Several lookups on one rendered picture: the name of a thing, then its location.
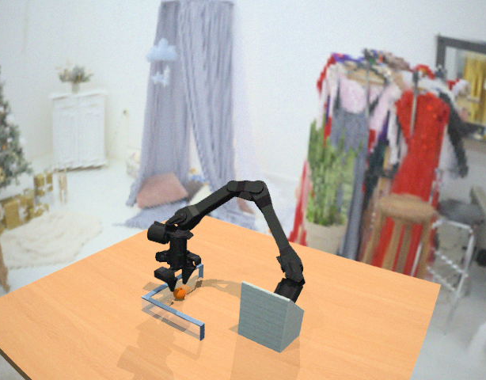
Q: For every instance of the clear l-shaped low wall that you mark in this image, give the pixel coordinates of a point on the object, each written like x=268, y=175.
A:
x=169, y=318

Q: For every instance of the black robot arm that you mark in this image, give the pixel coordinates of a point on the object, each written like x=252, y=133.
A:
x=257, y=191

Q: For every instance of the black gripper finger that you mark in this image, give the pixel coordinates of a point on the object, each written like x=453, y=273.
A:
x=186, y=272
x=172, y=284

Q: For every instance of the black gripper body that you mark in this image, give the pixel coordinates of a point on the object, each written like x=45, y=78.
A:
x=178, y=260

